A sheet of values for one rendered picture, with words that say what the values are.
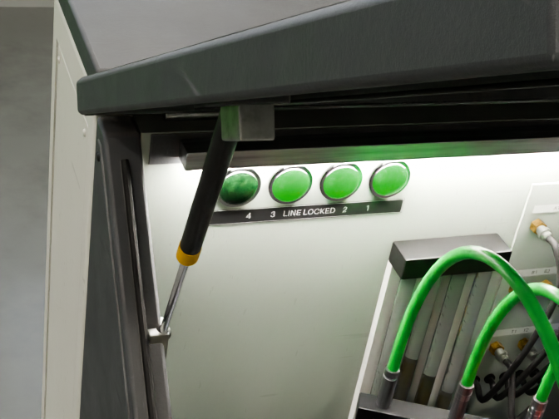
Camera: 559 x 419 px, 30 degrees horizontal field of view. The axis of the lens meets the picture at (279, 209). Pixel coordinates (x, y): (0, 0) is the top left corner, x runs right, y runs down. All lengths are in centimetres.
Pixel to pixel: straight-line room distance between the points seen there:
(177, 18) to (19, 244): 223
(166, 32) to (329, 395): 53
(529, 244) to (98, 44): 59
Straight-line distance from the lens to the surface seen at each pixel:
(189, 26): 118
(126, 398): 102
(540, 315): 98
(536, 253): 137
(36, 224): 344
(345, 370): 136
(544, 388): 128
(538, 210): 132
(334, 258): 123
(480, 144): 118
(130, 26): 116
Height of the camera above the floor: 197
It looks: 33 degrees down
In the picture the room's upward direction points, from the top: 10 degrees clockwise
